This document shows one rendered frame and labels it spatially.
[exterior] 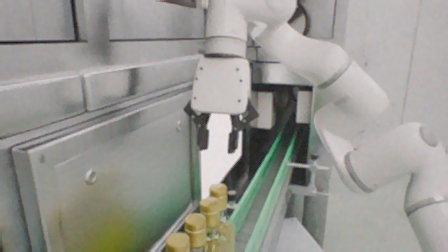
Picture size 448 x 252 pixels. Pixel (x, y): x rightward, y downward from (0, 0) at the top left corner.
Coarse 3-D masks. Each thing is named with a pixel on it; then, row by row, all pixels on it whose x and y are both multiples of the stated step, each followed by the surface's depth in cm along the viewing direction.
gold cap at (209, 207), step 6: (204, 198) 57; (210, 198) 57; (204, 204) 55; (210, 204) 55; (216, 204) 55; (204, 210) 54; (210, 210) 54; (216, 210) 55; (210, 216) 55; (216, 216) 55; (210, 222) 55; (216, 222) 55; (210, 228) 55
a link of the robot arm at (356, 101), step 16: (352, 64) 58; (336, 80) 58; (352, 80) 57; (368, 80) 58; (336, 96) 59; (352, 96) 58; (368, 96) 58; (384, 96) 59; (320, 112) 66; (336, 112) 62; (352, 112) 60; (368, 112) 59; (384, 112) 60; (320, 128) 65; (336, 128) 63; (352, 128) 62; (336, 144) 63; (336, 160) 62; (352, 176) 59; (368, 192) 60
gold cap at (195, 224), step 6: (186, 216) 51; (192, 216) 51; (198, 216) 51; (204, 216) 51; (186, 222) 49; (192, 222) 49; (198, 222) 49; (204, 222) 50; (186, 228) 50; (192, 228) 49; (198, 228) 49; (204, 228) 50; (186, 234) 50; (192, 234) 49; (198, 234) 49; (204, 234) 50; (192, 240) 50; (198, 240) 50; (204, 240) 51; (192, 246) 50; (198, 246) 50
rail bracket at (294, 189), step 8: (312, 160) 122; (312, 168) 122; (320, 168) 122; (328, 168) 121; (312, 176) 123; (312, 184) 124; (288, 192) 127; (296, 192) 126; (304, 192) 125; (312, 192) 124; (288, 200) 129
